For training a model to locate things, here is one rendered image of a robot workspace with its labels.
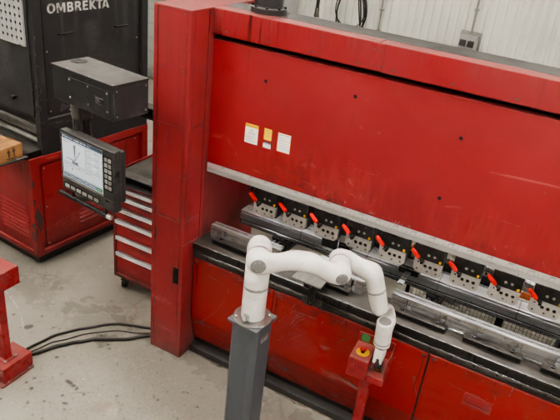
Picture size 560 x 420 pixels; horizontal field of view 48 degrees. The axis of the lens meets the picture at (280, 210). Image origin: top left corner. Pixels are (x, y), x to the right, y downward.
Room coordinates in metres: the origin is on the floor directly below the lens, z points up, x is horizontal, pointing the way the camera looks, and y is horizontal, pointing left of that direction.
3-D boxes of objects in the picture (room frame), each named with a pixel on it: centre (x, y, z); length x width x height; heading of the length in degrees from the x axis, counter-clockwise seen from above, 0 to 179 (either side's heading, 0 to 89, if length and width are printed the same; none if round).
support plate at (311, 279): (2.99, -0.25, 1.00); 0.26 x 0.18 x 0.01; 154
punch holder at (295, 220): (3.22, -0.11, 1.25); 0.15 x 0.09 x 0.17; 64
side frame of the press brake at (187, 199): (3.70, 0.49, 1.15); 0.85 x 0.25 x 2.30; 154
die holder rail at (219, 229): (3.36, 0.18, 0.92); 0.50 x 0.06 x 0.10; 64
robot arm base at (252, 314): (2.51, 0.07, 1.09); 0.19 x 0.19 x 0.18
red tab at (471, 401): (2.53, -1.16, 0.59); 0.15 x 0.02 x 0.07; 64
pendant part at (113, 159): (3.12, 1.05, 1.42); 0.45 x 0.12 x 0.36; 57
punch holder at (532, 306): (2.61, -1.37, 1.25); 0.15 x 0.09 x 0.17; 64
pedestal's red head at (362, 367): (2.60, -0.57, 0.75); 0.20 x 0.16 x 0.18; 68
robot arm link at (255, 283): (2.54, 0.07, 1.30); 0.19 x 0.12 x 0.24; 3
